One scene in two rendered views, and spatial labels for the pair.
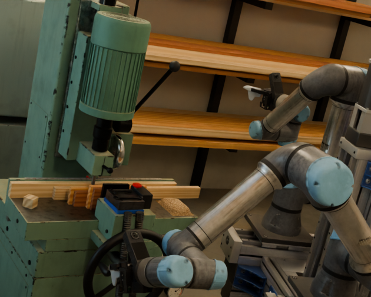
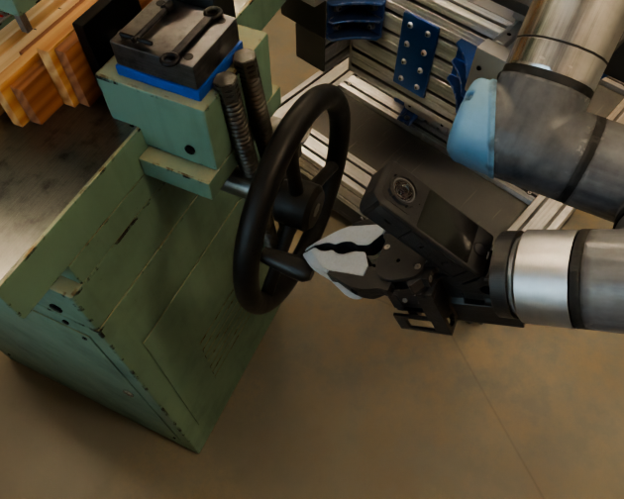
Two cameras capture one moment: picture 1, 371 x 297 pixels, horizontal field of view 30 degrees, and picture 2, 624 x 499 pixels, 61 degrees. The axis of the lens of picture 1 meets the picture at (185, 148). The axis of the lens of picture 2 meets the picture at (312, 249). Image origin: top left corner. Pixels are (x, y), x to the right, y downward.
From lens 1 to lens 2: 1.59 m
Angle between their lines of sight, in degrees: 47
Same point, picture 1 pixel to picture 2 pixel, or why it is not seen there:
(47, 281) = (123, 306)
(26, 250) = not seen: hidden behind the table
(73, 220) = (90, 178)
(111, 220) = (193, 123)
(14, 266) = not seen: hidden behind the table
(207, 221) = (605, 19)
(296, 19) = not seen: outside the picture
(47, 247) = (81, 272)
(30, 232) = (23, 294)
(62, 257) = (120, 252)
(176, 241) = (530, 134)
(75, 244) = (127, 213)
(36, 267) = (88, 317)
